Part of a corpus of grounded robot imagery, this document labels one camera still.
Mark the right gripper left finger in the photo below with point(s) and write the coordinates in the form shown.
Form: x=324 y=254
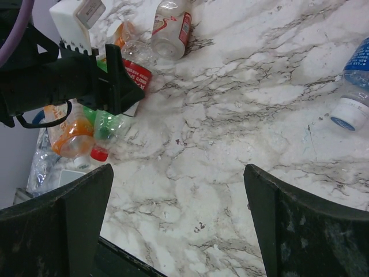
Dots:
x=56 y=234

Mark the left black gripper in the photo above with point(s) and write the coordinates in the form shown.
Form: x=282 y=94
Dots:
x=74 y=76

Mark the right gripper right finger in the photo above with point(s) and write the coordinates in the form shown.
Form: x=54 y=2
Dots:
x=301 y=234

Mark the red cap clear bottle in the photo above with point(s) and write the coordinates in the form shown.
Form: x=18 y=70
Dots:
x=171 y=29

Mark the small blue label bottle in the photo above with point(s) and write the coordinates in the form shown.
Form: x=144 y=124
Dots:
x=351 y=110

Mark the red label clear bottle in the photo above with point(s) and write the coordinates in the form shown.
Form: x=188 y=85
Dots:
x=142 y=77

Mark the green plastic bottle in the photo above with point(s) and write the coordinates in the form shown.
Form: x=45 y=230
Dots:
x=106 y=126

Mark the orange label crushed bottle left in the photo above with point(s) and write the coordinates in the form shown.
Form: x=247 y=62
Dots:
x=132 y=49

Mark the large orange label bottle left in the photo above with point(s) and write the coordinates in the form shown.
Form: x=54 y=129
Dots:
x=74 y=136

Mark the clear water bottle left edge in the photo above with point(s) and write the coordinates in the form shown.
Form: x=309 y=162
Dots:
x=43 y=162

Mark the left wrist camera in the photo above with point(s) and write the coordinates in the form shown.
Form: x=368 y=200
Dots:
x=73 y=20

